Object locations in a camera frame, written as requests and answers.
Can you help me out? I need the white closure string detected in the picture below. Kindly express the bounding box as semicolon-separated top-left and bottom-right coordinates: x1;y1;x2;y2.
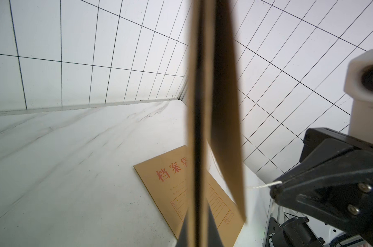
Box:
246;180;283;189

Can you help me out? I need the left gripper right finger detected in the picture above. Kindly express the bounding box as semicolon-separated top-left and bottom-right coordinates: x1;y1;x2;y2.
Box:
208;206;224;247

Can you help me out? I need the kraft file bag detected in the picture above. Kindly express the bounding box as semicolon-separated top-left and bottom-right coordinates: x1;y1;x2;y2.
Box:
186;1;246;247
134;146;244;247

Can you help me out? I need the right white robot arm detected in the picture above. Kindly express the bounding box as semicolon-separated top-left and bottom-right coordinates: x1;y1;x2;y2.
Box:
269;128;373;247

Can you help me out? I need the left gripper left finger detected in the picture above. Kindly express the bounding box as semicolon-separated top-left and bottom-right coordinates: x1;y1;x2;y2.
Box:
176;214;188;247

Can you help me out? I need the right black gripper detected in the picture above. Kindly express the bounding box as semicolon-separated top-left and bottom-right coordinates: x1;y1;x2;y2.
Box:
270;128;373;246

